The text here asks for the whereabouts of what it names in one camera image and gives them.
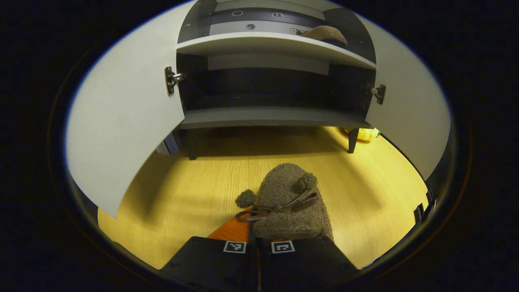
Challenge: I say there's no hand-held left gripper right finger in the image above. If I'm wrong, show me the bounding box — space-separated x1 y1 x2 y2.
257 235 359 292

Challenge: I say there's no brown fluffy shoe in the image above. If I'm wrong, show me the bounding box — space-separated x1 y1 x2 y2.
299 25 348 46
235 163 335 240

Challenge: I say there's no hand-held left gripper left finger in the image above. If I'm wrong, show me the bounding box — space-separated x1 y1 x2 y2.
158 217 258 292

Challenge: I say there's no white grey shoe cabinet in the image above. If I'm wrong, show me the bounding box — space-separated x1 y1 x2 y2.
175 0 377 161

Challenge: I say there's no metal door hinge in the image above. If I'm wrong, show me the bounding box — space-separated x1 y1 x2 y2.
366 84 386 105
164 66 186 96

